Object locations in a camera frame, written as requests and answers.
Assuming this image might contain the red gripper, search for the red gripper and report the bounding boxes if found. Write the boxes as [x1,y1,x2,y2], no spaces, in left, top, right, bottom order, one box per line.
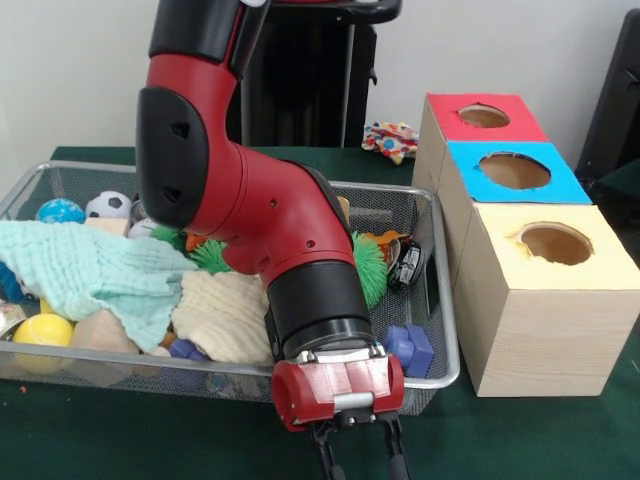
[272,352,412,480]

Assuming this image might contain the colourful packet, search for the colourful packet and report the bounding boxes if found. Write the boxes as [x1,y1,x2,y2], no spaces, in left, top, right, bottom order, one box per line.
[362,119,420,165]

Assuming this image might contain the wooden box with three holes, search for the wooden box with three holes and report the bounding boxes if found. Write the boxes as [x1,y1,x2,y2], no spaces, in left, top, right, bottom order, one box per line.
[412,92,640,399]

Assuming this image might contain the large green spiky ball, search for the large green spiky ball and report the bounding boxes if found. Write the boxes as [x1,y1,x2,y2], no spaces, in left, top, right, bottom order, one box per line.
[351,230,390,309]

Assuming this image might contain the cream white cloth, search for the cream white cloth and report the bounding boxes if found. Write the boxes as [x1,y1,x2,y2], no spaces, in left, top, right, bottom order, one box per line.
[171,272,276,365]

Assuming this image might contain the dark green tablecloth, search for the dark green tablecloth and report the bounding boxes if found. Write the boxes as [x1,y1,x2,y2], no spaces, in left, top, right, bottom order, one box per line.
[0,144,640,480]

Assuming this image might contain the mint green cloth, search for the mint green cloth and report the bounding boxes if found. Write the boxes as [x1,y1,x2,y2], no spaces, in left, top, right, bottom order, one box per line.
[0,219,199,351]

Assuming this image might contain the yellow ball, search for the yellow ball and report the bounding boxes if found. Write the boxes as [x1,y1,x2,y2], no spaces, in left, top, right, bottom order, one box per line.
[12,313,75,374]

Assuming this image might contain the black and white football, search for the black and white football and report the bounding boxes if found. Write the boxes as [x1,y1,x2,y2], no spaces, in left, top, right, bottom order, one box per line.
[84,191,133,220]

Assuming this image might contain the blue globe ball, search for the blue globe ball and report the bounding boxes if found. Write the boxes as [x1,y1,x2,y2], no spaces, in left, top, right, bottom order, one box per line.
[35,198,86,225]

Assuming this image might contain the black upright panel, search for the black upright panel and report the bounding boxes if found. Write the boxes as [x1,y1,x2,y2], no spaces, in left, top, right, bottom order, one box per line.
[573,8,640,201]

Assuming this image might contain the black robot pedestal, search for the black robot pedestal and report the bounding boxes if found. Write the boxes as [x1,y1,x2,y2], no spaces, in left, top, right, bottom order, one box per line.
[227,0,404,149]

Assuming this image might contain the metal wire mesh bin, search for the metal wire mesh bin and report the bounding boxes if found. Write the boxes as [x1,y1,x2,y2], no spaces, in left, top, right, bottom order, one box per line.
[0,159,461,417]

